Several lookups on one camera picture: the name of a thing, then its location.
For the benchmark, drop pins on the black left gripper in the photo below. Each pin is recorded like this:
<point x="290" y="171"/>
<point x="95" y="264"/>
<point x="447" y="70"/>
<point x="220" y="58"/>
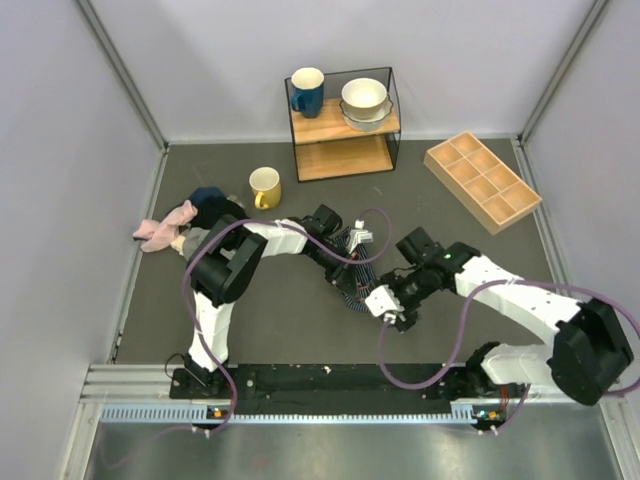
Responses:
<point x="343" y="276"/>

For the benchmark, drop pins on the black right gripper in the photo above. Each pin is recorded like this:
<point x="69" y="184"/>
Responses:
<point x="411" y="313"/>

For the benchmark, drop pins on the navy striped boxer underwear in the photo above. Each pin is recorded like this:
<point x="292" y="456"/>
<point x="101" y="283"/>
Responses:
<point x="365" y="277"/>

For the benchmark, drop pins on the wooden compartment tray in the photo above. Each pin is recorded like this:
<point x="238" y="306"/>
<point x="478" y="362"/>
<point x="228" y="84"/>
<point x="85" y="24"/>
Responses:
<point x="491" y="191"/>

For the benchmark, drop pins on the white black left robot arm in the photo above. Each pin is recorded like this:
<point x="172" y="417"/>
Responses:
<point x="221" y="264"/>

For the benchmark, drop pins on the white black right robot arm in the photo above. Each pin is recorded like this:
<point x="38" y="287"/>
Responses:
<point x="582" y="351"/>

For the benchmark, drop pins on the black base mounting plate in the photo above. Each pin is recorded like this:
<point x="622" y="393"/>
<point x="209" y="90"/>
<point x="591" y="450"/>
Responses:
<point x="334" y="389"/>

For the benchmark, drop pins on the yellow ceramic mug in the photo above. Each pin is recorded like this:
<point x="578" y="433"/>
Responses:
<point x="266" y="187"/>

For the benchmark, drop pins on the black garment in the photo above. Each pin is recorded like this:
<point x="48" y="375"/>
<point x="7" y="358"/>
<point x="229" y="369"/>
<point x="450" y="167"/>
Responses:
<point x="213" y="209"/>

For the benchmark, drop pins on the white scalloped bowl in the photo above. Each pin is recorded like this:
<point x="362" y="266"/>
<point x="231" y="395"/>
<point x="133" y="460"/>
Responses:
<point x="369" y="122"/>

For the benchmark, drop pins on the dark blue garment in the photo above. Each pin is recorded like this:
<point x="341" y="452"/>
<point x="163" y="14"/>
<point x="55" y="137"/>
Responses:
<point x="204" y="195"/>

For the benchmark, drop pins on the cream ceramic bowl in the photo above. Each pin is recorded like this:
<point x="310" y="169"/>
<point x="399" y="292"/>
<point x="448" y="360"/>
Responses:
<point x="363" y="97"/>

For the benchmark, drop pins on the blue ceramic mug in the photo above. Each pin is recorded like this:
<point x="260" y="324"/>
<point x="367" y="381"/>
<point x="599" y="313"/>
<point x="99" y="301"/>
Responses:
<point x="308" y="91"/>

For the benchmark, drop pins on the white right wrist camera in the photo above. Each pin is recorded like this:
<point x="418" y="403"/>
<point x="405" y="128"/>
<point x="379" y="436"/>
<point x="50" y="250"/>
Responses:
<point x="383" y="303"/>

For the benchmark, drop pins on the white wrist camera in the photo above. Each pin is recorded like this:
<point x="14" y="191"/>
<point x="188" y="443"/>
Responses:
<point x="358" y="235"/>
<point x="383" y="303"/>

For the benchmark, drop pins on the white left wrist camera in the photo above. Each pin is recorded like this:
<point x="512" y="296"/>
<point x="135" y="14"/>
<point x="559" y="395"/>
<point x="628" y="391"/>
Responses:
<point x="358" y="235"/>

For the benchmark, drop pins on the grey slotted cable duct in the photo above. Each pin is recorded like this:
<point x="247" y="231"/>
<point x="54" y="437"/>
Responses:
<point x="205" y="415"/>

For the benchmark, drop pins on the black wire wooden shelf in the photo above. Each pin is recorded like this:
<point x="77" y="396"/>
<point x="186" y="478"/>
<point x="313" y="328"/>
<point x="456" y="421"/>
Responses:
<point x="328" y="146"/>

